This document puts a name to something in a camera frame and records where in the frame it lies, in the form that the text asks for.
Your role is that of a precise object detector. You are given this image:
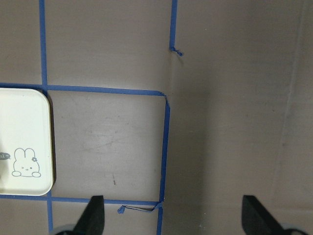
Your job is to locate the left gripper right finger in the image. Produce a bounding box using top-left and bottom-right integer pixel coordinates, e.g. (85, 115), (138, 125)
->
(241, 195), (285, 235)

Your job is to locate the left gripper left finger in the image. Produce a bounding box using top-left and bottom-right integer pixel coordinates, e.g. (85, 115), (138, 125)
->
(72, 195), (105, 235)

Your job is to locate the cream plastic tray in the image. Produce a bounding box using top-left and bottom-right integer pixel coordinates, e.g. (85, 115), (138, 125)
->
(0, 88), (54, 196)

